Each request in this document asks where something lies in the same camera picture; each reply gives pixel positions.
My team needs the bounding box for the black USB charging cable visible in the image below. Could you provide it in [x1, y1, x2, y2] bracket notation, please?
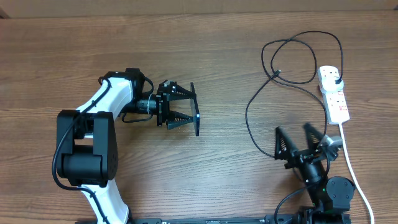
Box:
[244, 30, 345, 160]

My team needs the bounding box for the white power strip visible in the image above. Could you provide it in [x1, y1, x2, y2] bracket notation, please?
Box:
[317, 65, 350, 124]

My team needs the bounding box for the white power strip cord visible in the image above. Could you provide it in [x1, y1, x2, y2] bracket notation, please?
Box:
[338, 123, 376, 224]

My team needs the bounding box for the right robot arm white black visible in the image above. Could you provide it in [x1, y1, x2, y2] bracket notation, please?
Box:
[266, 123, 356, 224]

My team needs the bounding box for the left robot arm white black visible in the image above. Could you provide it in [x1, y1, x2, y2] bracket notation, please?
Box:
[52, 68, 200, 223]

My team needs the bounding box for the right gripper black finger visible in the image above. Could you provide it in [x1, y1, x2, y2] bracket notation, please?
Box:
[274, 127, 298, 160]
[303, 123, 324, 149]

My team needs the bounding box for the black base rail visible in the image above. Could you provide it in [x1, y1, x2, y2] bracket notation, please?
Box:
[74, 213, 352, 224]

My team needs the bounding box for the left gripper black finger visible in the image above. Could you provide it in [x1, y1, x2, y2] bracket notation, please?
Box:
[166, 111, 193, 130]
[170, 82, 193, 100]

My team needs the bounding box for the white USB charger plug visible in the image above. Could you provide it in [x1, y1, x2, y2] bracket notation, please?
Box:
[319, 77, 345, 94]

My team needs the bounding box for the Galaxy smartphone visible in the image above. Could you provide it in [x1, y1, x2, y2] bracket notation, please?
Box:
[190, 82, 200, 136]

